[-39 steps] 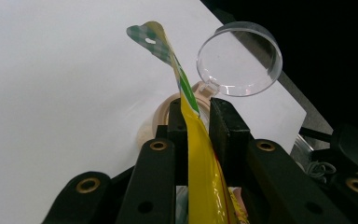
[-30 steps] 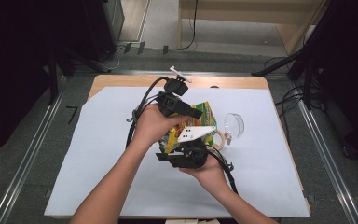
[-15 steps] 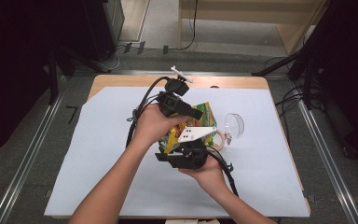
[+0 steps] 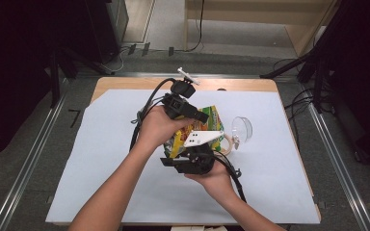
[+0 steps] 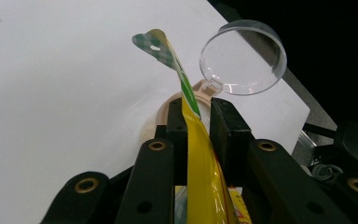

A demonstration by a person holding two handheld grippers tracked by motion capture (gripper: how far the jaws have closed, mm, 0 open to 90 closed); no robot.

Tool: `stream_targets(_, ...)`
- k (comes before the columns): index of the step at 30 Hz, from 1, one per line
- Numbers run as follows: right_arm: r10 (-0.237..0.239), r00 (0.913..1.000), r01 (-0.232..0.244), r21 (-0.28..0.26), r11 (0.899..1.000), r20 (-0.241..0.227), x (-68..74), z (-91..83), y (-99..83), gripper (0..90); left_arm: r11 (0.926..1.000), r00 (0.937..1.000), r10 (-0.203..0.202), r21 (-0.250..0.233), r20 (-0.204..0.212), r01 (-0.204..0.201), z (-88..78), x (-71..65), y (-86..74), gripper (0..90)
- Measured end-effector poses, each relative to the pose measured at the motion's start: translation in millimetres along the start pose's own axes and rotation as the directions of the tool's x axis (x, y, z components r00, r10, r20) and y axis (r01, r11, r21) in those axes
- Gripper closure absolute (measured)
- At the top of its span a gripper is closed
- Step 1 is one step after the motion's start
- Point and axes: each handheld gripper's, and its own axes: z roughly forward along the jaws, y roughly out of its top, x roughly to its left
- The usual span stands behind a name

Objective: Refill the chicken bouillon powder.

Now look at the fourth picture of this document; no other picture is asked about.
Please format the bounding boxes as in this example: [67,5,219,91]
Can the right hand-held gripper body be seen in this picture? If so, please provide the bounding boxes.
[174,129,225,176]

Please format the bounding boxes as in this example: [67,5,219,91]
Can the black metal stand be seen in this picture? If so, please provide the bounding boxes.
[45,47,112,109]
[259,0,345,114]

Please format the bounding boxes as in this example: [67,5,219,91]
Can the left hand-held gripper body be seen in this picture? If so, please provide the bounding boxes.
[162,66,201,120]

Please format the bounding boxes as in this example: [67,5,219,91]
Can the person's right hand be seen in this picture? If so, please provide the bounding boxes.
[184,160,235,200]

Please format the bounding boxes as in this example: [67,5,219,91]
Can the hand-held gripper black cable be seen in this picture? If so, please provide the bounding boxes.
[214,153,248,204]
[129,77,178,152]

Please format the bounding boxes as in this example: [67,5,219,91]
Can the black cabinet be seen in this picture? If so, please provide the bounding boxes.
[83,0,130,64]

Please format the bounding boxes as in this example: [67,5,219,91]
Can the metal floor rail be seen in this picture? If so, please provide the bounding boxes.
[301,84,370,231]
[0,92,69,231]

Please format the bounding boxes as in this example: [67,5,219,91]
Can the light wooden shelf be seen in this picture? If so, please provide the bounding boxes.
[183,0,339,59]

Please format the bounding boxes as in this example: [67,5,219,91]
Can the left hand-held gripper black cable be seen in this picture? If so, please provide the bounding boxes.
[129,77,178,152]

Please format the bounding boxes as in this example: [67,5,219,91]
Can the right hand-held gripper black cable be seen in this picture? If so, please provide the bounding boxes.
[214,153,248,204]

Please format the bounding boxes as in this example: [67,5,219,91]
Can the person's left hand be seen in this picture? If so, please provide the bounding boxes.
[136,105,196,154]

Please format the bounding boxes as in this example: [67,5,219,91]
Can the black hanging cable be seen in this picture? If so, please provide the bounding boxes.
[185,0,206,53]

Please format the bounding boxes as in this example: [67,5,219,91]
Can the black floor cables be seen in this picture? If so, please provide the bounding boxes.
[272,57,335,143]

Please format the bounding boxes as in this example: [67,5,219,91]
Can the yellow green refill pouch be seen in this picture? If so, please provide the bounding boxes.
[163,105,225,160]

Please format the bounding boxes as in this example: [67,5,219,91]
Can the dark curtain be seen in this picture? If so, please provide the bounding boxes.
[0,0,90,167]
[314,0,370,169]

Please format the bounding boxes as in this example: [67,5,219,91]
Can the white paper sheet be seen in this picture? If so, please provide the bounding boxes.
[45,89,322,225]

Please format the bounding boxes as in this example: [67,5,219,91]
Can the white floor cable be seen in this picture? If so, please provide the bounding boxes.
[104,47,125,73]

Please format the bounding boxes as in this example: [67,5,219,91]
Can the clear glass cup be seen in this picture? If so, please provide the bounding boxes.
[212,115,254,158]

